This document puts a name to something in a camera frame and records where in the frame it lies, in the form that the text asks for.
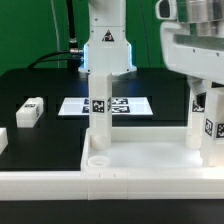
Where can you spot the white desk top tray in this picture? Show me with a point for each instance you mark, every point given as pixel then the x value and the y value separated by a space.
pixel 146 148

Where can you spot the marker tag base plate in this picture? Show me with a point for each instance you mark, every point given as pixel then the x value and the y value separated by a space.
pixel 118 106

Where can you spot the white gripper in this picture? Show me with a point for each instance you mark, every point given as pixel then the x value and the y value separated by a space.
pixel 198 56

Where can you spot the white left side block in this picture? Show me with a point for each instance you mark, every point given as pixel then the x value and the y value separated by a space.
pixel 3 139

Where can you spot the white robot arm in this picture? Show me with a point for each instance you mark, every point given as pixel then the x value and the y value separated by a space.
pixel 108 51

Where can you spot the white front fence bar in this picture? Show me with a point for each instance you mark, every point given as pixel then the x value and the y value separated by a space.
pixel 127 185

